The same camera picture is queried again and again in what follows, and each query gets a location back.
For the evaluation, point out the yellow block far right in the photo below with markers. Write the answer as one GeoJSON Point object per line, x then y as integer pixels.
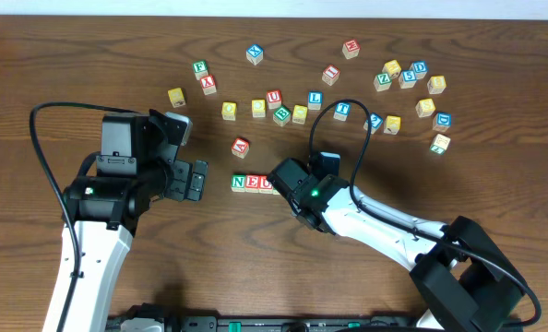
{"type": "Point", "coordinates": [436, 84]}

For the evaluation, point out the red E block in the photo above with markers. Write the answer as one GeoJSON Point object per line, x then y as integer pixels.
{"type": "Point", "coordinates": [252, 183]}

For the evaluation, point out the red Y block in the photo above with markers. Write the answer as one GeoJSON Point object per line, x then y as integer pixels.
{"type": "Point", "coordinates": [208, 85]}

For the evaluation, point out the blue X block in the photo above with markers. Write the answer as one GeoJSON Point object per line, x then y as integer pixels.
{"type": "Point", "coordinates": [255, 54]}

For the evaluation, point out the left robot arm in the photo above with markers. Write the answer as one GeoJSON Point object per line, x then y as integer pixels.
{"type": "Point", "coordinates": [100, 215]}

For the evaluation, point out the red block top right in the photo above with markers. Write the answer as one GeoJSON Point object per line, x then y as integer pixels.
{"type": "Point", "coordinates": [350, 49]}

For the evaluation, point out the red A block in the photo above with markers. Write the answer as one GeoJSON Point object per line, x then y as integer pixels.
{"type": "Point", "coordinates": [240, 147]}

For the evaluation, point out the blue D block upper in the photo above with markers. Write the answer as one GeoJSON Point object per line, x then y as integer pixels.
{"type": "Point", "coordinates": [419, 68]}

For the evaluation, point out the blue T block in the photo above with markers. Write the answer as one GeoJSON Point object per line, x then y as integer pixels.
{"type": "Point", "coordinates": [342, 111]}

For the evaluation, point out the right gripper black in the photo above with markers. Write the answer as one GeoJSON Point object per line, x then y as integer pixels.
{"type": "Point", "coordinates": [282, 177]}

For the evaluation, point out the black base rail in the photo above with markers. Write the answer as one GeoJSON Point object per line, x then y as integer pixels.
{"type": "Point", "coordinates": [215, 324]}

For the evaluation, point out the green F block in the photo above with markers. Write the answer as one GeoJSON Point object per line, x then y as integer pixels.
{"type": "Point", "coordinates": [200, 69]}

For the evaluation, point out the yellow block top right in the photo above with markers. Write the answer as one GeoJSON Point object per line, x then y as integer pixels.
{"type": "Point", "coordinates": [392, 68]}

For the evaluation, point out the blue 5 block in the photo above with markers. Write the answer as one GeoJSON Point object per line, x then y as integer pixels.
{"type": "Point", "coordinates": [407, 79]}

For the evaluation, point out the blue d block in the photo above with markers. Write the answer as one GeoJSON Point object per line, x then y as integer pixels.
{"type": "Point", "coordinates": [442, 122]}
{"type": "Point", "coordinates": [419, 68]}

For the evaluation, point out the green Z block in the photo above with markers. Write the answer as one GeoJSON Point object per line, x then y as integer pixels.
{"type": "Point", "coordinates": [382, 82]}

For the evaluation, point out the blue L block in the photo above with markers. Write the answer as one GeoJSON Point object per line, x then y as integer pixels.
{"type": "Point", "coordinates": [315, 100]}

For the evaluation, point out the red I block upper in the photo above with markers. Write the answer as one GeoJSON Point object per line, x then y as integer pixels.
{"type": "Point", "coordinates": [330, 75]}

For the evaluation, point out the yellow block beside U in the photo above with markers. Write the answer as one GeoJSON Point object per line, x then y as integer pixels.
{"type": "Point", "coordinates": [228, 111]}

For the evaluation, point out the red u block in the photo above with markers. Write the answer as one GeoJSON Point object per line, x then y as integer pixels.
{"type": "Point", "coordinates": [264, 186]}
{"type": "Point", "coordinates": [274, 99]}

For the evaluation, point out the yellow block far left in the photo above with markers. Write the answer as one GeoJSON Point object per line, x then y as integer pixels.
{"type": "Point", "coordinates": [176, 97]}

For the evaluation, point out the yellow block centre left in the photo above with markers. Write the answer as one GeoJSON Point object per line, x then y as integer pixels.
{"type": "Point", "coordinates": [258, 108]}

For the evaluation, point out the green N block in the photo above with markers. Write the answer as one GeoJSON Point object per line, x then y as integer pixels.
{"type": "Point", "coordinates": [238, 183]}

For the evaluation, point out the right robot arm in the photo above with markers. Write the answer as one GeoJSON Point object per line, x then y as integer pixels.
{"type": "Point", "coordinates": [465, 279]}

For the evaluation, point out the green B block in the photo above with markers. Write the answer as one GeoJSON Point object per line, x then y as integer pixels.
{"type": "Point", "coordinates": [282, 116]}

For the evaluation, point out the yellow block beside 2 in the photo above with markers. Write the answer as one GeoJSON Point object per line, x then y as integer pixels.
{"type": "Point", "coordinates": [392, 124]}

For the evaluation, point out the yellow block beside B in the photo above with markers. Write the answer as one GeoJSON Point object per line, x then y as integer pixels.
{"type": "Point", "coordinates": [299, 114]}

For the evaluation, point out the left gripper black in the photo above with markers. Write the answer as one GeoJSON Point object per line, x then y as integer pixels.
{"type": "Point", "coordinates": [182, 178]}

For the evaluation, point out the blue 2 block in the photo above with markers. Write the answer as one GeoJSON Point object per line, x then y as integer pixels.
{"type": "Point", "coordinates": [373, 123]}

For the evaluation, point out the white green block right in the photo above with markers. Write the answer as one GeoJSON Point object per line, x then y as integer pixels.
{"type": "Point", "coordinates": [440, 144]}

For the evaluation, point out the blue D block lower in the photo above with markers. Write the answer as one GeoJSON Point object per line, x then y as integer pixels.
{"type": "Point", "coordinates": [442, 122]}

